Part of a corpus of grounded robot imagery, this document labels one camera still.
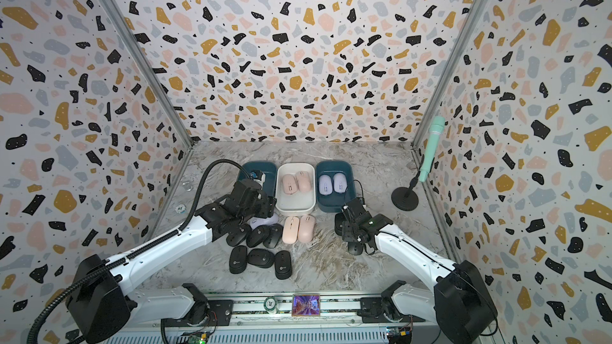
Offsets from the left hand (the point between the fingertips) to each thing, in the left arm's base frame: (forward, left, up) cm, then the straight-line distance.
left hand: (273, 198), depth 82 cm
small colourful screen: (-30, -11, -15) cm, 35 cm away
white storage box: (+8, -7, -18) cm, 21 cm away
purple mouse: (+15, -19, -14) cm, 28 cm away
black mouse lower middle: (-16, +5, -13) cm, 21 cm away
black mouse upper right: (-6, +1, -14) cm, 15 cm away
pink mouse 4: (+15, -4, -13) cm, 21 cm away
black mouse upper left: (-7, +14, -14) cm, 21 cm away
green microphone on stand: (+9, -53, -16) cm, 56 cm away
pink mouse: (-5, -5, -14) cm, 16 cm away
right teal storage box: (+8, -23, -17) cm, 30 cm away
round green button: (-30, -1, -10) cm, 32 cm away
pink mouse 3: (+17, -9, -13) cm, 23 cm away
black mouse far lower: (-12, -29, -15) cm, 35 cm away
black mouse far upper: (0, -24, -16) cm, 29 cm away
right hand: (-8, -29, -11) cm, 32 cm away
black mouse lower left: (-16, +12, -14) cm, 24 cm away
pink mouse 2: (-5, -11, -14) cm, 18 cm away
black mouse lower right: (-18, -3, -14) cm, 23 cm away
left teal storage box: (+22, +6, -10) cm, 25 cm away
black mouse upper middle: (-8, +7, -13) cm, 17 cm away
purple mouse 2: (+16, -25, -14) cm, 33 cm away
